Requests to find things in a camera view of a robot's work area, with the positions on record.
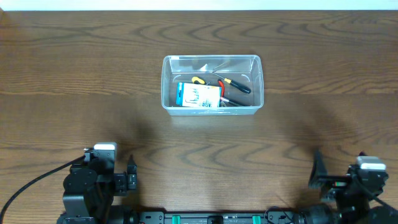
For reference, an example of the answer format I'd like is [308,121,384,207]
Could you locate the blue white cardboard box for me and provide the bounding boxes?
[175,83,221,108]

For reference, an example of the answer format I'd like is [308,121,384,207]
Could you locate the stubby yellow black screwdriver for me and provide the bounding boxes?
[191,76,210,85]

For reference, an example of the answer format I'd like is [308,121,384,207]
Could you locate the slim black yellow screwdriver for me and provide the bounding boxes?
[212,72,251,94]

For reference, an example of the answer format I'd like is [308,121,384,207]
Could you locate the red handled pliers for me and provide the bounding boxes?
[218,79,225,97]

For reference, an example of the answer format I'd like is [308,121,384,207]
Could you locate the small black orange hammer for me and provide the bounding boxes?
[220,97,243,106]

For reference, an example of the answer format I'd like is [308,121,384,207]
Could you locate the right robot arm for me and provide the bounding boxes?
[292,151,397,224]

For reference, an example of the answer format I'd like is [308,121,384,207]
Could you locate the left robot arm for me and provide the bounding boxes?
[57,147,139,224]

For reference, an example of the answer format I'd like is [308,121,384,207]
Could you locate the clear plastic container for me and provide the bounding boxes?
[161,55,264,116]

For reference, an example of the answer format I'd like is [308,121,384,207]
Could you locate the right black cable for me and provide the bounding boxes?
[353,175,398,212]

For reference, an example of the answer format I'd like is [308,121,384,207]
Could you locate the black cable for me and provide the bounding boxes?
[353,175,398,212]
[0,154,86,224]

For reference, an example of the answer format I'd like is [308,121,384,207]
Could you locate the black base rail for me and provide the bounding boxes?
[138,209,294,224]

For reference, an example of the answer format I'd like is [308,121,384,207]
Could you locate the left black cable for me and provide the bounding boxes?
[0,154,86,224]

